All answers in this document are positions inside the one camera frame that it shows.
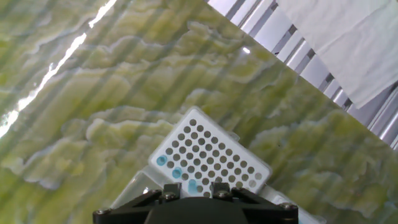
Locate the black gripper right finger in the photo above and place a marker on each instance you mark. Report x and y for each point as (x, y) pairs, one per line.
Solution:
(270, 216)

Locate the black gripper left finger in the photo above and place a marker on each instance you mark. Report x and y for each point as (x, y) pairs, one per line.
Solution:
(124, 216)

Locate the blue pipette tip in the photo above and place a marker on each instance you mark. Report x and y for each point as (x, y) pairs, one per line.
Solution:
(177, 172)
(161, 160)
(192, 186)

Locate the clear plastic rack lid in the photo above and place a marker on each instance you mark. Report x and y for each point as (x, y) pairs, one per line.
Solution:
(136, 189)

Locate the green marble pattern mat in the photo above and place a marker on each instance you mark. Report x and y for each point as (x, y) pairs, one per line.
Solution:
(109, 93)

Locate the white paper sheet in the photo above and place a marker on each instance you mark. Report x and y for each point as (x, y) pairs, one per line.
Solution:
(357, 46)

